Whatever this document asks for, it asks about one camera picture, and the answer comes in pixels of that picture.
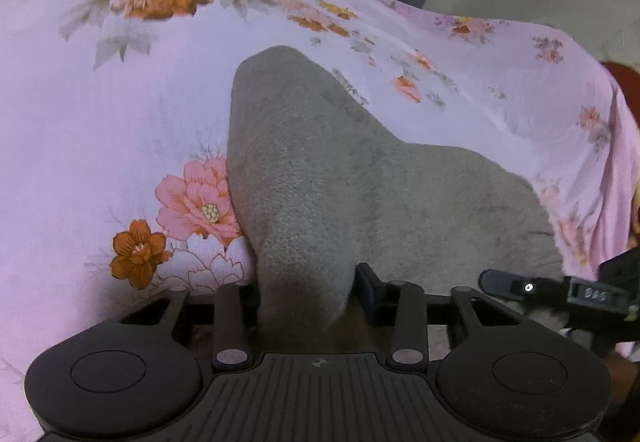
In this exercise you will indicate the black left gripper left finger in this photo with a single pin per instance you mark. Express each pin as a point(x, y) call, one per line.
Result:
point(228, 315)

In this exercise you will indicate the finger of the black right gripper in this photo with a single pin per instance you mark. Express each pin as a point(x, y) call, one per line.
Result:
point(534, 291)

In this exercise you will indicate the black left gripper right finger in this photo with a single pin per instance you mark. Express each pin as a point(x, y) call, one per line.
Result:
point(421, 324)

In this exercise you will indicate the grey pants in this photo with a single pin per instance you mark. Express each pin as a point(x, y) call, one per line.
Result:
point(319, 185)

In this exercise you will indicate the brown wooden headboard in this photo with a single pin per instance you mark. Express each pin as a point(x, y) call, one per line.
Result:
point(629, 80)

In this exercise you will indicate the pink floral bed sheet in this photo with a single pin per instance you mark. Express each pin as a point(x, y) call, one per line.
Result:
point(115, 118)

